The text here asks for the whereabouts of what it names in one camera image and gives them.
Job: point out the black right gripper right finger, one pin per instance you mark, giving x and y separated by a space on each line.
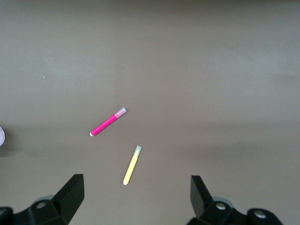
204 206

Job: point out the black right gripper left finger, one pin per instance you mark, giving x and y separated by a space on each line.
61 201

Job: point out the pink cup holder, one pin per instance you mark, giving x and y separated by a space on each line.
2 137

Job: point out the yellow pen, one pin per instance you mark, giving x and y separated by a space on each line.
131 166

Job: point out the pink pen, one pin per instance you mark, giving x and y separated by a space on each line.
106 123

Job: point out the brown table cover sheet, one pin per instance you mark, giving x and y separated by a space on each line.
187 82

